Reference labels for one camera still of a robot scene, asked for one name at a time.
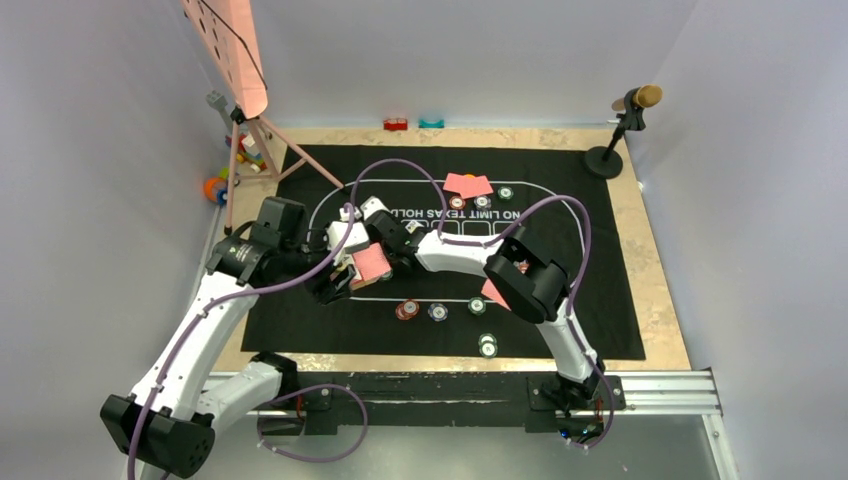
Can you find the red toy block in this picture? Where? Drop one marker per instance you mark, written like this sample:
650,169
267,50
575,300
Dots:
395,124

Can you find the gold microphone on stand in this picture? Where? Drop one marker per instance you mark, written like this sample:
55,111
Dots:
605,162

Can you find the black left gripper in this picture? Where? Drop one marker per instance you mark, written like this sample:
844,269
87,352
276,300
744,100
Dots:
325,289

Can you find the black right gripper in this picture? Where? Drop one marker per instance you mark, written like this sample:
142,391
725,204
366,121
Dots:
398,222

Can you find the red chip stack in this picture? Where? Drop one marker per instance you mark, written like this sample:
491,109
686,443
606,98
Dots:
407,310

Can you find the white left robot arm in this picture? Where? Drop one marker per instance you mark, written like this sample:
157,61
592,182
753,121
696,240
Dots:
169,422

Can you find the green chips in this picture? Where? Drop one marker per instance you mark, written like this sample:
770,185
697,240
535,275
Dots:
505,193
488,347

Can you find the blue chip stack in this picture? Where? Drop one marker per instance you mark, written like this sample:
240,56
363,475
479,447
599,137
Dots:
437,312

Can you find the red chips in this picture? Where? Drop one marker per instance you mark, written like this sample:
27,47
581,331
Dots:
457,203

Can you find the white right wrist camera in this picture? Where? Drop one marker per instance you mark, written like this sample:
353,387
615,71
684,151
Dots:
372,206

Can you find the green chip stack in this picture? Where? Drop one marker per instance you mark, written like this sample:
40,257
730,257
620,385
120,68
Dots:
477,306

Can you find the red-backed card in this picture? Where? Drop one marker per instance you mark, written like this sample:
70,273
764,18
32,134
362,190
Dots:
475,186
490,292

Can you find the pink music stand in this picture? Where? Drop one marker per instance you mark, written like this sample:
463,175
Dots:
227,30

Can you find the black poker table mat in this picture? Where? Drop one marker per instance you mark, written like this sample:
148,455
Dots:
574,219

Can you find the teal toy block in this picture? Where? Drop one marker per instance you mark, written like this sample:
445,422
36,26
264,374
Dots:
428,123

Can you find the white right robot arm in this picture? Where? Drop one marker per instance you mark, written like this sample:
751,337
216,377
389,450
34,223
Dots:
533,283

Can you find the colourful toy block pile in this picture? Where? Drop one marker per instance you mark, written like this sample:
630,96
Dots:
248,152

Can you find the red playing card box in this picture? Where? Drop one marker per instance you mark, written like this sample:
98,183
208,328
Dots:
362,268

